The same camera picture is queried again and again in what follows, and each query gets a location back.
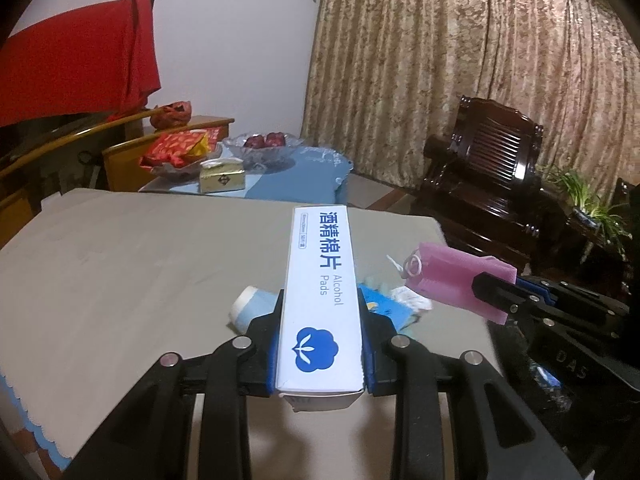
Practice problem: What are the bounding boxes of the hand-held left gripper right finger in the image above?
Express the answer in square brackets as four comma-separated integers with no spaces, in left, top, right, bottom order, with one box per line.
[357,285,583,480]

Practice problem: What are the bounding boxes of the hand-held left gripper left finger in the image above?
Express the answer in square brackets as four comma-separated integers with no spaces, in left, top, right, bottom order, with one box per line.
[62,285,288,480]

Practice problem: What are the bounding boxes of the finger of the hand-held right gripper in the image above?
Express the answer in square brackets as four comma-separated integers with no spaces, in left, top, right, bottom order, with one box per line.
[517,275,629,322]
[471,270,621,342]

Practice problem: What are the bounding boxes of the pink sponge with white string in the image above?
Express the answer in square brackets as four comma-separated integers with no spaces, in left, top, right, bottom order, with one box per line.
[386,241,518,323]

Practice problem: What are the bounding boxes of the blue printed packet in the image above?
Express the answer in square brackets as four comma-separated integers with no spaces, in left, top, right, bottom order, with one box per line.
[357,282,423,331]

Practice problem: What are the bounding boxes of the white and blue box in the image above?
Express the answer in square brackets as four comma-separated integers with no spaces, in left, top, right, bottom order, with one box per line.
[274,204,366,413]

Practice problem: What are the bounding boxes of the blue and white paper cup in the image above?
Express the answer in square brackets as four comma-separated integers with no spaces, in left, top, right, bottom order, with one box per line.
[229,285,286,333]

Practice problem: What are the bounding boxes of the white tissue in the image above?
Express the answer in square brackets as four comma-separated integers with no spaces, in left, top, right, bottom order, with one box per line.
[390,285,433,313]

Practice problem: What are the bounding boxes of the dark wooden side table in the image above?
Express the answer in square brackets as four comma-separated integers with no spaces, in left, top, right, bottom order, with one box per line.
[530,200,631,291]

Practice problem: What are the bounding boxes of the dark wooden armchair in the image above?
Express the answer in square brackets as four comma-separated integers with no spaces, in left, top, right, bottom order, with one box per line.
[612,177,640,261]
[410,96,546,271]

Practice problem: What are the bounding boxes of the green potted plant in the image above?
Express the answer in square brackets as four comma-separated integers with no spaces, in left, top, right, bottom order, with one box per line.
[542,165,633,256]

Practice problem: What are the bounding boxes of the grey tablecloth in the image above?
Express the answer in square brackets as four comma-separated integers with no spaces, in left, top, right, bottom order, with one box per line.
[0,187,506,473]

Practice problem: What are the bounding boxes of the blue tablecloth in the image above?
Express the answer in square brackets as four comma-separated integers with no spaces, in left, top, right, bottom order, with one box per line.
[140,146,355,206]

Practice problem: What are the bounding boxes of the cream tissue box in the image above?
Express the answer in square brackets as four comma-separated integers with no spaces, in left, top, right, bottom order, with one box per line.
[199,157,247,194]

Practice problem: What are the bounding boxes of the glass fruit bowl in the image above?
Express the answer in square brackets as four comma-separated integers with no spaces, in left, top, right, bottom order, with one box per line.
[221,131,304,173]

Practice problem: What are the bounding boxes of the glass snack dish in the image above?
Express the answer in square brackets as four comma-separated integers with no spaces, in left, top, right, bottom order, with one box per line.
[147,142,226,181]

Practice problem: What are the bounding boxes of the beige patterned curtain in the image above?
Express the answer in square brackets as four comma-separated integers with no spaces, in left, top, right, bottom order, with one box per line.
[300,0,640,211]

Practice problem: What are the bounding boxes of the yellow snack packet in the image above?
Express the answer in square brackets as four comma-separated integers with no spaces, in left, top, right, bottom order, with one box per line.
[182,132,211,161]

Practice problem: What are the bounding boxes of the blue scalloped table cover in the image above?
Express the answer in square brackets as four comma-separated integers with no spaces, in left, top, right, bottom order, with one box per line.
[0,367,73,473]

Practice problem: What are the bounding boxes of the red patterned snack packet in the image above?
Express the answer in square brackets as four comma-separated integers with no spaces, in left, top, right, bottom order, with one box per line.
[139,130,211,171]

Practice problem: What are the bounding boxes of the red plastic bag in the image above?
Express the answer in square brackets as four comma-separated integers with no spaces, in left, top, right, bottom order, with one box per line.
[150,101,193,130]

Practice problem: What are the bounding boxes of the black television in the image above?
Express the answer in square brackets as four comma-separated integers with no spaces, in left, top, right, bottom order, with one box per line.
[0,110,126,161]

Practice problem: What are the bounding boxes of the red cloth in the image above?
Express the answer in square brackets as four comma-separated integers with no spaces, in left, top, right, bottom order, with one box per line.
[0,0,162,128]

